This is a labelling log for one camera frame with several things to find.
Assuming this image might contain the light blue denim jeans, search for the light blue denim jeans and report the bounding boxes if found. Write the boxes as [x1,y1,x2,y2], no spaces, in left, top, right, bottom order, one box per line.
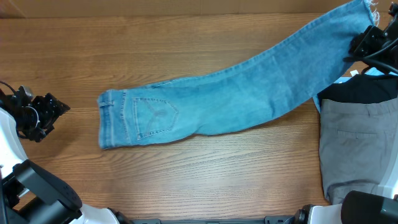
[97,1,375,149]

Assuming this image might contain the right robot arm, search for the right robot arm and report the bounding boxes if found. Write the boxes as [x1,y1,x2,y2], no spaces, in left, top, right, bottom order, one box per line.
[294,1,397,223]

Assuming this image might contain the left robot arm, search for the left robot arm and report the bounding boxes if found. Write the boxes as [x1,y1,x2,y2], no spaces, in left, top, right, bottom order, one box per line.
[1,86,130,224]

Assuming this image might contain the black folded garment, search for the black folded garment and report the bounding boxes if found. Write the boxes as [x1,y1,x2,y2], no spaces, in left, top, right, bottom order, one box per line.
[317,73,398,105]

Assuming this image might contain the grey folded trousers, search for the grey folded trousers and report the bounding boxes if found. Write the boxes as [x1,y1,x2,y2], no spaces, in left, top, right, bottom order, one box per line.
[319,99,397,204]

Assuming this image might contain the black base frame bar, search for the black base frame bar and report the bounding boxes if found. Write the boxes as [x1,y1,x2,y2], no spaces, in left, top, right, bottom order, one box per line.
[130,215,295,224]

